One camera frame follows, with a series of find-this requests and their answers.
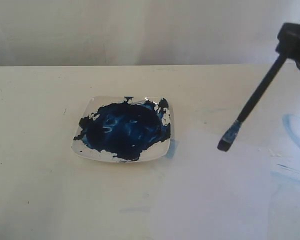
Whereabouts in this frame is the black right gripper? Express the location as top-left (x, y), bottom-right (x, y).
top-left (276, 22), bottom-right (300, 70)

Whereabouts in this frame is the white paper sheet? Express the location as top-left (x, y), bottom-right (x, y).
top-left (150, 114), bottom-right (300, 240)

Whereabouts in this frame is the black paintbrush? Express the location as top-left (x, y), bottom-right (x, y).
top-left (217, 54), bottom-right (287, 152)

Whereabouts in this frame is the white plate with blue paint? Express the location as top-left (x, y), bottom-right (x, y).
top-left (71, 96), bottom-right (172, 163)

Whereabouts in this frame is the blue tape piece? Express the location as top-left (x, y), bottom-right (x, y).
top-left (165, 139), bottom-right (179, 159)

